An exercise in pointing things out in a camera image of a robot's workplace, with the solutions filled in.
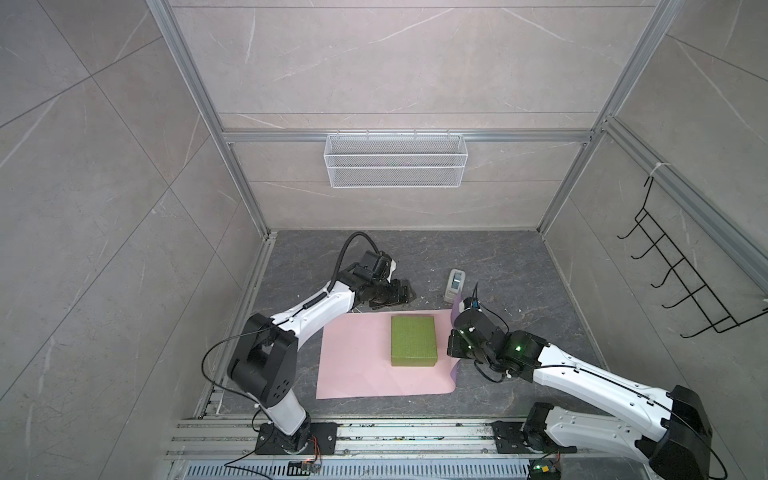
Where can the green connector board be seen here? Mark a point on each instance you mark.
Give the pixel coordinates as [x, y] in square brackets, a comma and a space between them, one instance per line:
[543, 470]

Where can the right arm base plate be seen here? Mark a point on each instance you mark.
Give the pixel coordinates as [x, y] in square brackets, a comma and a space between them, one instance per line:
[518, 438]

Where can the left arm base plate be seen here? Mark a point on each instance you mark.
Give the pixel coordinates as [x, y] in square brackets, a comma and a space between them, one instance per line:
[308, 438]

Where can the white tape dispenser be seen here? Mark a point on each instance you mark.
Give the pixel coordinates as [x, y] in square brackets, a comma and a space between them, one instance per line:
[454, 285]

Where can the black wire hook rack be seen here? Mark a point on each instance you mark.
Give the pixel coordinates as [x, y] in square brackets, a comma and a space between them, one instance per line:
[678, 266]

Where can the white wire mesh basket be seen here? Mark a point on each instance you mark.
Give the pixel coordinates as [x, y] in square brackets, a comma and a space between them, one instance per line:
[395, 160]

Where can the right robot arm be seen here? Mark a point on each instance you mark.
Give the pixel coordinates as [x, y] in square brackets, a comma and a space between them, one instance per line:
[668, 431]

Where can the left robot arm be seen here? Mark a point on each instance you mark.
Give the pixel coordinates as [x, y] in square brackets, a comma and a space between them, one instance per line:
[264, 362]

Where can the green gift box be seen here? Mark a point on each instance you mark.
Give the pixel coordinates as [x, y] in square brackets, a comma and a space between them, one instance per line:
[413, 341]

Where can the aluminium rail base frame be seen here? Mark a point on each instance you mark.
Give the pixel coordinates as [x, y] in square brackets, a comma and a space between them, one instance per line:
[459, 448]

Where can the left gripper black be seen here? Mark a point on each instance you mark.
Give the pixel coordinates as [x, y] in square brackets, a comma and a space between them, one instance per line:
[399, 297]

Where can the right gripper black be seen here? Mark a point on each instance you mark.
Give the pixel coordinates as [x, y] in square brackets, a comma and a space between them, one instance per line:
[453, 342]

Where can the pink wrapping paper sheet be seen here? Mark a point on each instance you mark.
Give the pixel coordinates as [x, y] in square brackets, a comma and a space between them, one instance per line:
[355, 359]

